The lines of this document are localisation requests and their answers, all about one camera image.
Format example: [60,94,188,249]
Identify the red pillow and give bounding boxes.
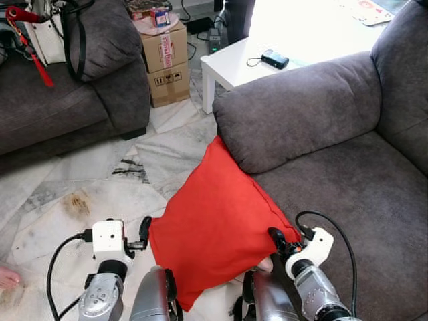
[148,136,302,312]

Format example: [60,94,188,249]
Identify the dark grey fabric loveseat sofa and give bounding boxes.
[213,0,428,321]

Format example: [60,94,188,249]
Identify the grey fabric sofa with bag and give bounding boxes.
[0,0,151,158]

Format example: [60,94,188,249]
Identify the person's bare foot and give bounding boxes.
[0,266,22,290]

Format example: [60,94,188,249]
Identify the plain cardboard box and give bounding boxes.
[147,64,191,108]

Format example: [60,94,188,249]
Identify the white table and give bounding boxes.
[201,0,395,114]

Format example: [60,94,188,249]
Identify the small black device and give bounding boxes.
[261,49,290,70]

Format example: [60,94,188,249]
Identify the cardboard box with red tape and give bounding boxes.
[140,23,189,73]

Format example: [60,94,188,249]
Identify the pink plate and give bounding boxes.
[134,17,185,35]

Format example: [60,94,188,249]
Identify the small blue red carton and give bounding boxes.
[148,7,171,27]

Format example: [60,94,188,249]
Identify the tall black speaker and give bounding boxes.
[214,0,256,45]

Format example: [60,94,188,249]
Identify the printed paper sheet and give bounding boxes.
[341,0,395,26]

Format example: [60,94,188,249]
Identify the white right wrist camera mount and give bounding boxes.
[286,227,334,280]

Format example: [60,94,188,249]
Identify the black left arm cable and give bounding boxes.
[47,229,94,321]

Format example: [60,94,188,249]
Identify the red tassel strap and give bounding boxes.
[5,5,56,88]

